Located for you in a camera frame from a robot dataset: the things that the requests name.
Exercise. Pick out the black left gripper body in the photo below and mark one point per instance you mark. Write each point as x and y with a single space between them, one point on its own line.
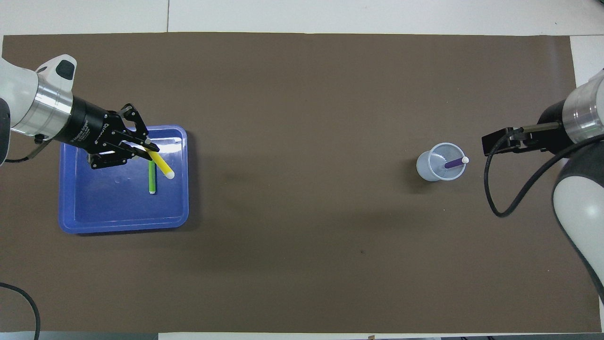
92 127

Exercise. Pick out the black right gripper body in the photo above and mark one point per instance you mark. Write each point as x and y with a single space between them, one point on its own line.
554 132

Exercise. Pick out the purple marker pen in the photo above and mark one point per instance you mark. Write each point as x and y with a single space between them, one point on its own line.
455 163

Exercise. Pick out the green marker pen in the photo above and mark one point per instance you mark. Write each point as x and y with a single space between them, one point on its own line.
152 182

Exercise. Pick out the yellow marker pen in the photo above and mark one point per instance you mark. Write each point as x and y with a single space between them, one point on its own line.
164 167

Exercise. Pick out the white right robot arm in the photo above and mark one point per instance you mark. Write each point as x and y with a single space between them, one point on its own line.
580 198

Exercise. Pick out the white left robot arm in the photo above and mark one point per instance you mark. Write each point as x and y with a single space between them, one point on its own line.
19 94

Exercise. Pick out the blue plastic tray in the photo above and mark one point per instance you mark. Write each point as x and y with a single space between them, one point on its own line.
118 208

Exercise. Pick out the light blue mesh pen cup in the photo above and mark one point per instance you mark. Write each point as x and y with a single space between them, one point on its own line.
427 170

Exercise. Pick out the brown table mat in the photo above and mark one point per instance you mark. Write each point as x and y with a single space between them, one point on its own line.
302 94

